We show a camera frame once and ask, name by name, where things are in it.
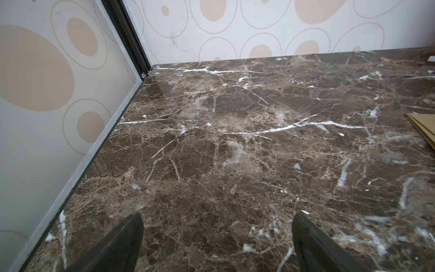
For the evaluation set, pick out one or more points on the black corner frame post left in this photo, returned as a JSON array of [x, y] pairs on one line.
[[120, 18]]

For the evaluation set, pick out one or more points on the kraft file bag stack top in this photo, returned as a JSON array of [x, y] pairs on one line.
[[425, 124]]

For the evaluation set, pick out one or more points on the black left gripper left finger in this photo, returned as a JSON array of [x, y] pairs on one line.
[[118, 251]]

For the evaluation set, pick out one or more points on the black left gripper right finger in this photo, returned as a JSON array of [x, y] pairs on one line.
[[318, 252]]

